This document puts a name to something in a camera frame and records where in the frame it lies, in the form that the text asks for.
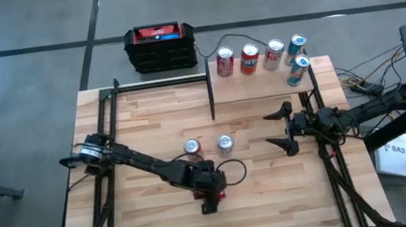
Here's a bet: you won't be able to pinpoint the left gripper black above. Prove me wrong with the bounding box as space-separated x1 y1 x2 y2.
188 157 232 217

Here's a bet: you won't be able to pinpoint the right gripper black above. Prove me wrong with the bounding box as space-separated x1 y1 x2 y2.
260 95 332 160

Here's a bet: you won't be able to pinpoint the blue silver slim energy can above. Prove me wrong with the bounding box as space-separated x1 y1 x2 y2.
281 32 311 68
283 52 315 88

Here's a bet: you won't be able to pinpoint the silver Diet Coke can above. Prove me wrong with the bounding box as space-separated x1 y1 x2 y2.
215 132 237 159
259 37 289 73

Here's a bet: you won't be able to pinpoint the red blue Fanta can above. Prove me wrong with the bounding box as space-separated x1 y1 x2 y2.
237 41 263 77
182 137 204 158

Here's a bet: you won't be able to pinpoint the black power strip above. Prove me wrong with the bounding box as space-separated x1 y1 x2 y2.
348 78 387 101

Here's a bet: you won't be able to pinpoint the white printed paper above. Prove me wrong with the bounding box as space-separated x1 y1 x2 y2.
371 132 406 186

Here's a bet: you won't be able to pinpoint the black portable power station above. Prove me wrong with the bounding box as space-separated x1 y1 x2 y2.
121 18 200 77

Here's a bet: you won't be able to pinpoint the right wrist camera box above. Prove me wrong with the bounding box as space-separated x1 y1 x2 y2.
292 111 308 130

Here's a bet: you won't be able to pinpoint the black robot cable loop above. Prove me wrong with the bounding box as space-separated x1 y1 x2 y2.
212 156 249 190

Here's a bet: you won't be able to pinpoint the tangled cables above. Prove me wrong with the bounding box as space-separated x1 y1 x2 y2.
332 43 406 127

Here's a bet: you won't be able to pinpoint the black power cable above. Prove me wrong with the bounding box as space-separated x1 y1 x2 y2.
192 28 271 62

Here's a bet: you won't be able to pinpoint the black aluminium table frame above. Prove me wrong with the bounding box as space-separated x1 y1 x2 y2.
30 41 399 227

